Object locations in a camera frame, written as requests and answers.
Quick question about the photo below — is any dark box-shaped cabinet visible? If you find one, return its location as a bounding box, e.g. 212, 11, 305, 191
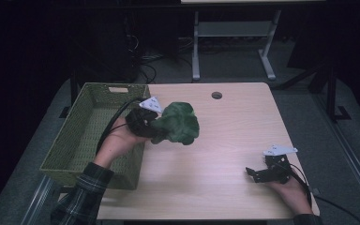
74, 12, 139, 83

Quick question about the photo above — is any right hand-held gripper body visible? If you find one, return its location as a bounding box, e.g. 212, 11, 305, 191
261, 143, 298, 185

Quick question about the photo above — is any bundle of floor cables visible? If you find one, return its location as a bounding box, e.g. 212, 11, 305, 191
123, 18, 195, 83

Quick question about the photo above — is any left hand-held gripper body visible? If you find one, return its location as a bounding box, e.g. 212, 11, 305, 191
125, 97, 164, 139

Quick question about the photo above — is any green fleece garment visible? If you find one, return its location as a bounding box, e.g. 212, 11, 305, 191
149, 101, 201, 146

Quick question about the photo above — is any person's left hand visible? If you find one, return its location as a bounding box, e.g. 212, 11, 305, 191
93, 116, 151, 170

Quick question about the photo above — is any black metal stand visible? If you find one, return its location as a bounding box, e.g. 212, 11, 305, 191
276, 62, 353, 123

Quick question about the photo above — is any green woven basket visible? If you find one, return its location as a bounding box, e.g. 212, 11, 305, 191
39, 82, 154, 191

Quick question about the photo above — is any metal floor rail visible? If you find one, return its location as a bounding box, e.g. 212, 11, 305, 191
20, 174, 55, 225
312, 93, 360, 217

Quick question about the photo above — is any grey metal-legged desk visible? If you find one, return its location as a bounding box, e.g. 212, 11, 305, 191
180, 0, 326, 82

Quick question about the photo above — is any person's right hand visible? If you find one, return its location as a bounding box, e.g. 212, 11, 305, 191
266, 177, 313, 217

